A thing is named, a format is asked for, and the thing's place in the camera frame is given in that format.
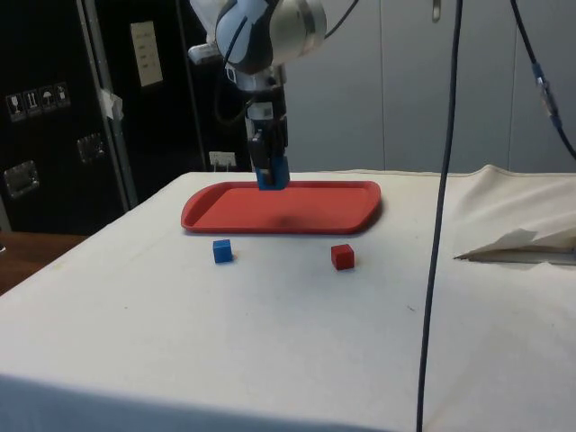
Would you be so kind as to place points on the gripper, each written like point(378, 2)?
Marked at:
point(278, 108)

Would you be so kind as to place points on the large blue cube block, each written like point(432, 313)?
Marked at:
point(281, 173)

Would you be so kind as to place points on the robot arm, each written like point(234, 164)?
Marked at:
point(292, 31)

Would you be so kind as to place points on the red tray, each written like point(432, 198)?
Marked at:
point(279, 209)

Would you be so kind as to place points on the small blue cube block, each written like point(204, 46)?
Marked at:
point(222, 253)

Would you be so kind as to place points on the small red cube block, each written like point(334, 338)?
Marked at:
point(343, 258)

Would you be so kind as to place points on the black cabinet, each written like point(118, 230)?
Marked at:
point(54, 157)

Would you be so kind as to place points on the white wall socket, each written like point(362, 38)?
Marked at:
point(222, 158)

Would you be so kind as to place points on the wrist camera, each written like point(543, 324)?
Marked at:
point(202, 53)

